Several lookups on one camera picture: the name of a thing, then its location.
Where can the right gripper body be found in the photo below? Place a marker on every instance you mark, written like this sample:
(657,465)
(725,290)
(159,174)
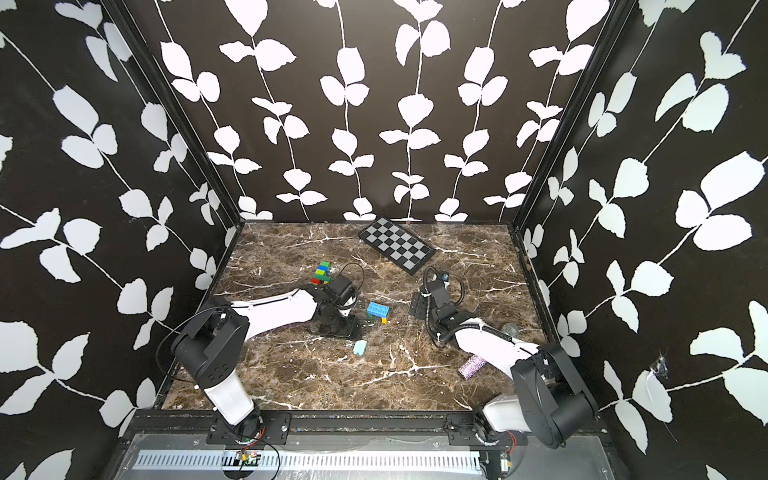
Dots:
(422,310)

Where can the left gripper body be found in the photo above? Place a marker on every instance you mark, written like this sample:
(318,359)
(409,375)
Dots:
(342,326)

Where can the teal small brick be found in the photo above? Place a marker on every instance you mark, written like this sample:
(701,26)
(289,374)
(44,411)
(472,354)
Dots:
(359,347)

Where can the blue long brick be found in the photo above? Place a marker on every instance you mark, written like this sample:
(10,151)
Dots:
(375,310)

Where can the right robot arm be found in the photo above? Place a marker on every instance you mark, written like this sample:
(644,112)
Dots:
(550,400)

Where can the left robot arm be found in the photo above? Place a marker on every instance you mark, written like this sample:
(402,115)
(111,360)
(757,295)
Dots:
(210,344)

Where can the black white checkerboard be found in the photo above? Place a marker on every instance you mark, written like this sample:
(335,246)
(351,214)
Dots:
(400,246)

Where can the black mounting rail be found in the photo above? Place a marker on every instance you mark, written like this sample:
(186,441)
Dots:
(278,427)

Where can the white slotted cable duct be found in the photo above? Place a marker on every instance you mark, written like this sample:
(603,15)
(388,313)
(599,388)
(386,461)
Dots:
(462,462)

